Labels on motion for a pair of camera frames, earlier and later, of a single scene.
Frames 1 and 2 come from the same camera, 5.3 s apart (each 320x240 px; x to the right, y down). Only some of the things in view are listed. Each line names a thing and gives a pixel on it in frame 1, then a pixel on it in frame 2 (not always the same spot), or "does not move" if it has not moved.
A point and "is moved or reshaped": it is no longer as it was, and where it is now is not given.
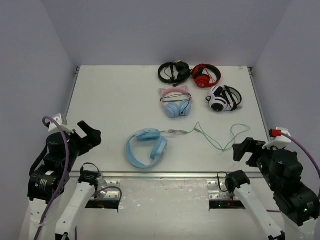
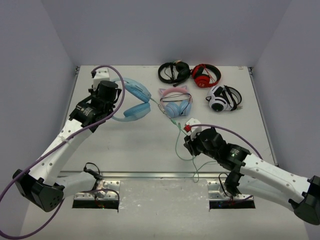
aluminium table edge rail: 168,174 does not move
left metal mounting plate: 112,194 does not move
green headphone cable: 204,134 is moved or reshaped
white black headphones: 222,98 does not move
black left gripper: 81,141 -> 115,90
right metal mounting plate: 215,192 does not move
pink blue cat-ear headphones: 176,101 does not move
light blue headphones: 147,134 -> 139,111
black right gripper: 249,145 -> 189,144
